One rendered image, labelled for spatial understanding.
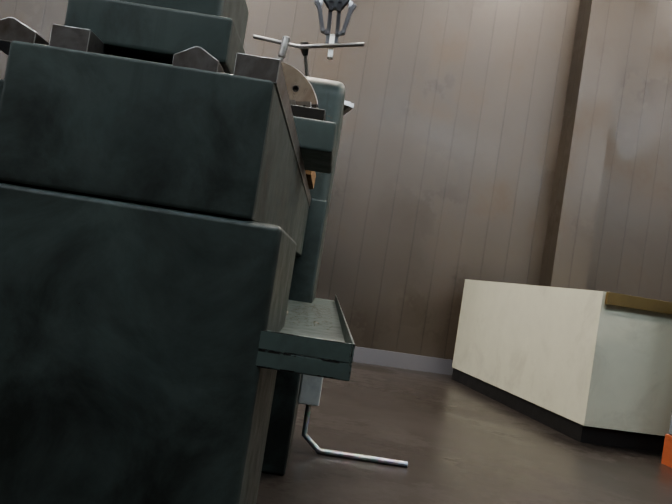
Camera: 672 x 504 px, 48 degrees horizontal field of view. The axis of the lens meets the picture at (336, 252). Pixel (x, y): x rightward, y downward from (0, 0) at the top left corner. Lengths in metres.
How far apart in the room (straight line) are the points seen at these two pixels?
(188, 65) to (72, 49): 0.13
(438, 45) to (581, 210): 1.74
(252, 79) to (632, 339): 3.41
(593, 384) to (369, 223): 2.52
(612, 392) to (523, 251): 2.44
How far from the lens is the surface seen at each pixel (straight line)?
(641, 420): 4.19
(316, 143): 1.45
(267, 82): 0.87
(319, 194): 2.35
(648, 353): 4.15
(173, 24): 0.95
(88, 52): 0.91
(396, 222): 5.94
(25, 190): 0.91
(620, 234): 6.69
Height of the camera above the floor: 0.63
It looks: 2 degrees up
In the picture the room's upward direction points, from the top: 9 degrees clockwise
